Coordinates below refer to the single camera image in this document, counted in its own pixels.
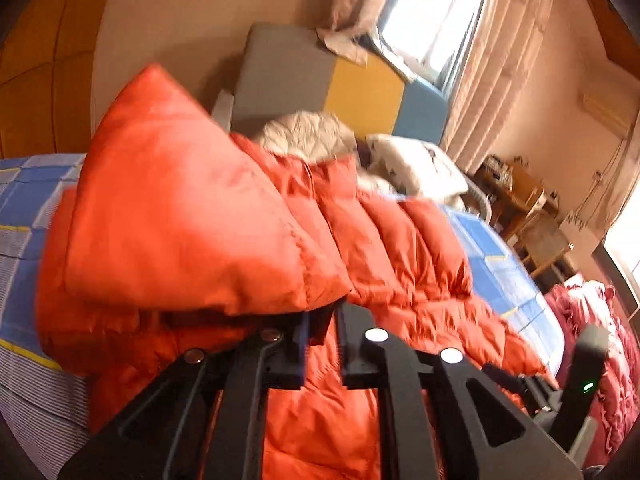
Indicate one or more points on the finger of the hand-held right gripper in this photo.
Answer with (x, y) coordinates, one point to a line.
(520, 390)

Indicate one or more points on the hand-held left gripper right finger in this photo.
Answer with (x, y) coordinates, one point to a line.
(352, 355)

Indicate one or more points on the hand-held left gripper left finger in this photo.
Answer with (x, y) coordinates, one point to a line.
(302, 355)

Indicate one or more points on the orange down jacket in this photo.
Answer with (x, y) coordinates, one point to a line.
(175, 185)

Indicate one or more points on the pink ruffled blanket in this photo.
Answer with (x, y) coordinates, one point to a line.
(580, 305)

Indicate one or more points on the blue plaid bed sheet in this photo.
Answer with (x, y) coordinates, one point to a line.
(505, 270)

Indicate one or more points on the wooden nightstand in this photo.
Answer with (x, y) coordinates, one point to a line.
(530, 210)

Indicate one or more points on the white patterned pillow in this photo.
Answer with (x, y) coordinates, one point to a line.
(415, 165)

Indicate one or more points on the beige quilted cloth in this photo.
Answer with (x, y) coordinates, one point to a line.
(305, 132)

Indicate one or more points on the grey yellow blue headboard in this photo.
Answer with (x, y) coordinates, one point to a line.
(280, 80)

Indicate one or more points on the long beige curtain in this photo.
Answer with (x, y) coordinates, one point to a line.
(505, 60)

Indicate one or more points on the bright window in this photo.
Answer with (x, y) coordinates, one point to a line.
(430, 15)

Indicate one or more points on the short beige curtain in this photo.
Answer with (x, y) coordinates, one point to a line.
(357, 5)

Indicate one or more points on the orange wooden wardrobe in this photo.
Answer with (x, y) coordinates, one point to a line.
(45, 60)

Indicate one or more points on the wall air conditioner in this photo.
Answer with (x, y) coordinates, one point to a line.
(607, 107)

